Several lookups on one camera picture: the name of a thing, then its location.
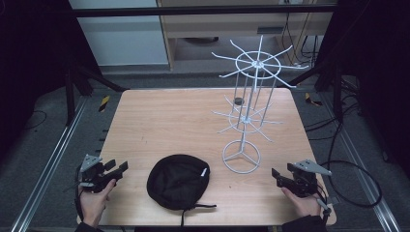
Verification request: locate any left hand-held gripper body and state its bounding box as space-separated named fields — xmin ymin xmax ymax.
xmin=77 ymin=154 xmax=124 ymax=194

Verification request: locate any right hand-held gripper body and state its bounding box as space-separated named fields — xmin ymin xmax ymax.
xmin=276 ymin=159 xmax=333 ymax=198

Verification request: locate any person's right hand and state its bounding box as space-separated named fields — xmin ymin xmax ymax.
xmin=280 ymin=187 xmax=323 ymax=218

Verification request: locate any person's left hand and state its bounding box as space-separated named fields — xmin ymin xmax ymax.
xmin=78 ymin=178 xmax=117 ymax=228

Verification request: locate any grey right gripper plug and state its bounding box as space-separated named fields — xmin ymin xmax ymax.
xmin=316 ymin=195 xmax=340 ymax=225

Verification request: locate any black knit hat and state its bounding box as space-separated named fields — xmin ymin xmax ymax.
xmin=146 ymin=154 xmax=218 ymax=226

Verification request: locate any black metal stand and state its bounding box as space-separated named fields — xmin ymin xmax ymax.
xmin=63 ymin=59 xmax=131 ymax=128
xmin=286 ymin=61 xmax=347 ymax=124

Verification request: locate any white cabinet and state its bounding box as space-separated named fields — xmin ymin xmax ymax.
xmin=68 ymin=0 xmax=170 ymax=68

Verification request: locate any black curtain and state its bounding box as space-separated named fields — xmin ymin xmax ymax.
xmin=317 ymin=0 xmax=410 ymax=180
xmin=0 ymin=0 xmax=101 ymax=162

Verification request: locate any light wooden desk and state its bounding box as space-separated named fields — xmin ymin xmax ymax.
xmin=157 ymin=0 xmax=338 ymax=72

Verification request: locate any black horizontal bar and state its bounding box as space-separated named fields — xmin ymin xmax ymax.
xmin=68 ymin=4 xmax=338 ymax=17

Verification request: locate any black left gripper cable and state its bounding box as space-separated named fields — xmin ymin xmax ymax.
xmin=73 ymin=163 xmax=85 ymax=223

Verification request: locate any aluminium floor rail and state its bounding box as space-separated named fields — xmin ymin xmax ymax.
xmin=317 ymin=92 xmax=402 ymax=232
xmin=9 ymin=96 xmax=89 ymax=232

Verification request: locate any yellow handled tool left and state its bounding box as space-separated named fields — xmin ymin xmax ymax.
xmin=98 ymin=95 xmax=111 ymax=113

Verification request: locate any yellow handled tool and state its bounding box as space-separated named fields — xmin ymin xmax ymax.
xmin=98 ymin=95 xmax=111 ymax=113
xmin=304 ymin=92 xmax=323 ymax=107

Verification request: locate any black looped floor cable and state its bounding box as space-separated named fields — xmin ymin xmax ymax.
xmin=318 ymin=122 xmax=384 ymax=209

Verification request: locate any yellow handled tool right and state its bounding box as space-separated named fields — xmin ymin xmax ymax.
xmin=304 ymin=92 xmax=323 ymax=107

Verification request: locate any thin black floor cable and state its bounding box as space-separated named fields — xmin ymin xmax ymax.
xmin=22 ymin=109 xmax=48 ymax=131

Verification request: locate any white wire display rack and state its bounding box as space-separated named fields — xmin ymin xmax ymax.
xmin=211 ymin=34 xmax=310 ymax=175

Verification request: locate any black hanging cables bundle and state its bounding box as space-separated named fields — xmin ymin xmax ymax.
xmin=280 ymin=12 xmax=321 ymax=67

